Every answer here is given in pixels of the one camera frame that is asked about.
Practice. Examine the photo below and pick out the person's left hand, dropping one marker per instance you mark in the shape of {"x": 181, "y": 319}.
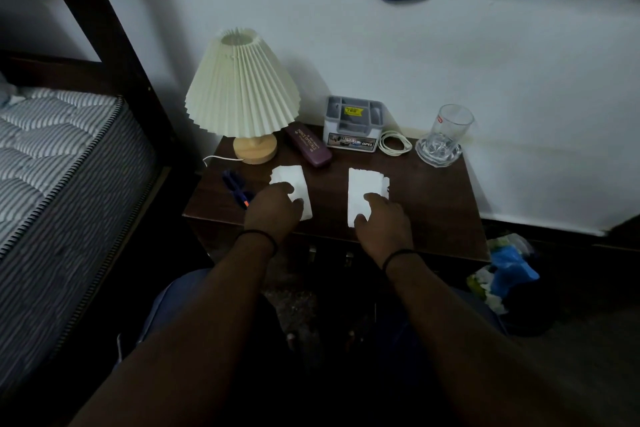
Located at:
{"x": 270, "y": 214}

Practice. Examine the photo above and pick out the person's left forearm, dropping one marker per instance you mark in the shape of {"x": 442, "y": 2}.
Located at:
{"x": 200, "y": 331}

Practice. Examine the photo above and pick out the clear glass coaster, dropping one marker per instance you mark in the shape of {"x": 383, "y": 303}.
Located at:
{"x": 434, "y": 154}

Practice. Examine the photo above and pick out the clear drinking glass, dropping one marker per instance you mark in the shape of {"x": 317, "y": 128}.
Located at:
{"x": 450, "y": 129}

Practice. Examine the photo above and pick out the black wristband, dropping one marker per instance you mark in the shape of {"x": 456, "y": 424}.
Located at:
{"x": 397, "y": 253}
{"x": 260, "y": 233}

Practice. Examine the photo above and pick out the white tissue paper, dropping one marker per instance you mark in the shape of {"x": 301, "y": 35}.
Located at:
{"x": 361, "y": 184}
{"x": 300, "y": 181}

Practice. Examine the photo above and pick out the person's right hand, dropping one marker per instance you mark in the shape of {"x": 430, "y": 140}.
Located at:
{"x": 385, "y": 231}

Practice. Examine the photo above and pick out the white plastic bag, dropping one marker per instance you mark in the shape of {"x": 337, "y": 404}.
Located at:
{"x": 482, "y": 286}

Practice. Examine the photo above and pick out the grey plastic organizer box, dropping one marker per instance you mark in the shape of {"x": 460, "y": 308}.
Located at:
{"x": 352, "y": 126}

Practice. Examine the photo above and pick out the person's blue trousers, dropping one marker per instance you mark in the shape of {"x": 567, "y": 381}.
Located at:
{"x": 175, "y": 294}

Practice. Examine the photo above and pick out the striped grey mattress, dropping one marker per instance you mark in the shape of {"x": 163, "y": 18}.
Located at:
{"x": 55, "y": 166}

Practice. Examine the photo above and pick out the dark wooden nightstand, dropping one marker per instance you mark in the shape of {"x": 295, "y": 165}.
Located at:
{"x": 435, "y": 211}

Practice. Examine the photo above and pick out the dark wooden bed frame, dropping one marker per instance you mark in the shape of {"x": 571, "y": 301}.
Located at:
{"x": 115, "y": 46}

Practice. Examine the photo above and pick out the person's right thumb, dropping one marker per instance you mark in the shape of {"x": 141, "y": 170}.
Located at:
{"x": 360, "y": 221}

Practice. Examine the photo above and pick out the blue pen with orange tip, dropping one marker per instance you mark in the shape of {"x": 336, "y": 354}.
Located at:
{"x": 235, "y": 186}

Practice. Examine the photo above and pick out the person's left thumb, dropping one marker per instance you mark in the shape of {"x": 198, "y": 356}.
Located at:
{"x": 298, "y": 208}

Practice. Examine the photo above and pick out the blue plastic bag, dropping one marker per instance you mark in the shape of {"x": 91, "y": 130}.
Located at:
{"x": 512, "y": 269}

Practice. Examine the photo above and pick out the person's right forearm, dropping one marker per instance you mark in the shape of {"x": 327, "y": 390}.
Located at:
{"x": 465, "y": 346}

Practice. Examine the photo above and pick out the pleated cream table lamp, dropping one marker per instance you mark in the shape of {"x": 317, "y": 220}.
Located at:
{"x": 240, "y": 86}

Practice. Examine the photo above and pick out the maroon glasses case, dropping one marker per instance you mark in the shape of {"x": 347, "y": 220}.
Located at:
{"x": 308, "y": 144}

